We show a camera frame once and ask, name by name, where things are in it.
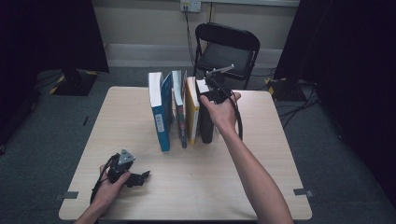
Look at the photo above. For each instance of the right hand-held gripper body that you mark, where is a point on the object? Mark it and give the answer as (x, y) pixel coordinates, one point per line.
(218, 87)

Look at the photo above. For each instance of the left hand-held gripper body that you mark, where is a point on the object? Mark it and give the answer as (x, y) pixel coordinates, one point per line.
(120, 166)

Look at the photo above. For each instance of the yellow book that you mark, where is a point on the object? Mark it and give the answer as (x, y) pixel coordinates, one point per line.
(192, 115)

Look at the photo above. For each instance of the black book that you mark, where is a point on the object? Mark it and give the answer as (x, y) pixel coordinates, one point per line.
(206, 127)

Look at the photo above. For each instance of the red illustrated book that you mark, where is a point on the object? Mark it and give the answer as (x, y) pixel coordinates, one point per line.
(180, 115)

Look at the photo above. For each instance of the thick blue book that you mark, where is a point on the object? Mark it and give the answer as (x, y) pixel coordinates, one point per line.
(160, 115)

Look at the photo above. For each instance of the person's right hand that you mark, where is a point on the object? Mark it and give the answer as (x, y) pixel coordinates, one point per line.
(222, 112)

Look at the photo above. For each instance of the person's left hand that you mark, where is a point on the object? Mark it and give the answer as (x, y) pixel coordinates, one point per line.
(109, 193)

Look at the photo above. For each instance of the black folding chair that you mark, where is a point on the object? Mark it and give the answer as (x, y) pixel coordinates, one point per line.
(239, 40)

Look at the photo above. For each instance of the small dark floor object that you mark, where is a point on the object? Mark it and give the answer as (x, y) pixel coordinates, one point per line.
(85, 120)

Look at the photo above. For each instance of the grey tape strip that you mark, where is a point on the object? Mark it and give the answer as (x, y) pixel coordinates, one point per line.
(67, 195)
(303, 192)

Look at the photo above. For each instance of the black stand base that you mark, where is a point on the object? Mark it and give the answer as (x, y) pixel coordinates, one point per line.
(74, 82)
(281, 90)

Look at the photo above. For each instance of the black curtain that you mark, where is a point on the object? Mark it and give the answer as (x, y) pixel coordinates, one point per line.
(348, 77)
(46, 37)

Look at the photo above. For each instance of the white wall socket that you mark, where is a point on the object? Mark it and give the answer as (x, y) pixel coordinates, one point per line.
(190, 5)

